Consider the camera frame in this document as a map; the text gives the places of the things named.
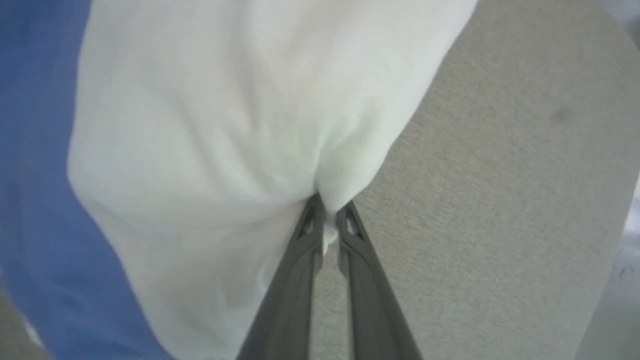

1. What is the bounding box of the grey fabric cushion surface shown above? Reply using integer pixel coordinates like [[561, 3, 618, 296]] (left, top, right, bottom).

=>
[[0, 0, 640, 360]]

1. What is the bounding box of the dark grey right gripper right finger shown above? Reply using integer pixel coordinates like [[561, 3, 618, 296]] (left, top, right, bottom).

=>
[[335, 200, 424, 360]]

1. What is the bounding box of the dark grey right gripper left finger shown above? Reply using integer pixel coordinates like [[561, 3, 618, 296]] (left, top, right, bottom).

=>
[[237, 194, 327, 360]]

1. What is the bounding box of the blue and white t-shirt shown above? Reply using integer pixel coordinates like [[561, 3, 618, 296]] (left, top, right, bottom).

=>
[[0, 0, 481, 360]]

